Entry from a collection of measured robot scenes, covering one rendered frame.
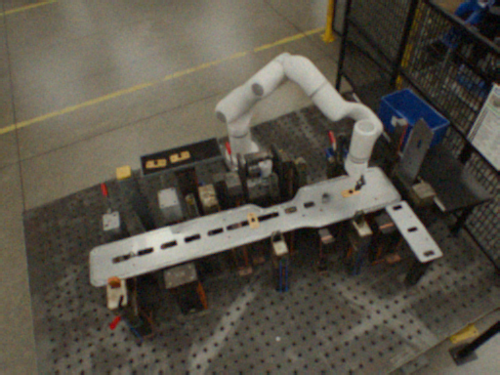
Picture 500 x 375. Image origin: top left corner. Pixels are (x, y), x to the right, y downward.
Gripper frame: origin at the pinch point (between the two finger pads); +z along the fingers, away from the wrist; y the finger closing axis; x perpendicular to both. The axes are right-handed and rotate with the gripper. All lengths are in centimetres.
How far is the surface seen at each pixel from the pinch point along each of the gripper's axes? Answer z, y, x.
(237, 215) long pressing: 9, -5, -52
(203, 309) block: 35, 21, -78
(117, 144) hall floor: 110, -191, -126
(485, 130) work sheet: -18, 6, 54
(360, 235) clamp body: 4.1, 24.4, -8.0
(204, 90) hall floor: 109, -241, -31
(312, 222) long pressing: 8.3, 9.2, -22.6
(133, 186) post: 0, -30, -94
